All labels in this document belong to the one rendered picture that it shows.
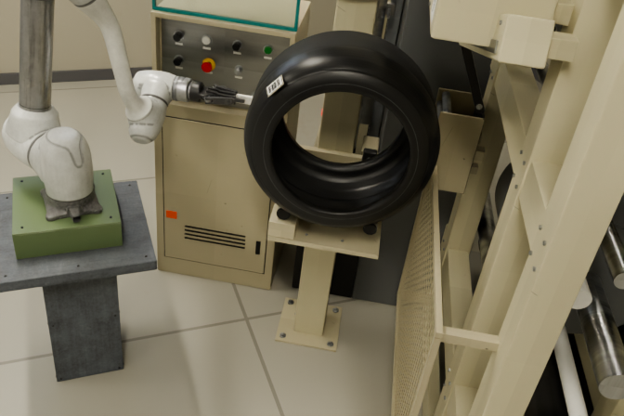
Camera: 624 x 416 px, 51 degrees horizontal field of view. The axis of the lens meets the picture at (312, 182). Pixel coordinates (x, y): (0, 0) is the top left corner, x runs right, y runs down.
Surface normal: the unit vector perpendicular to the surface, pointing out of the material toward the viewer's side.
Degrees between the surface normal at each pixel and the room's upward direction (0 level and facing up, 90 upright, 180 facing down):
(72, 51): 90
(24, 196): 1
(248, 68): 90
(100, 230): 90
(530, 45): 72
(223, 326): 0
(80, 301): 90
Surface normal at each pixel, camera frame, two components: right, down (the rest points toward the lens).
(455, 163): -0.14, 0.54
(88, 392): 0.11, -0.83
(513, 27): -0.10, 0.26
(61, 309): 0.34, 0.55
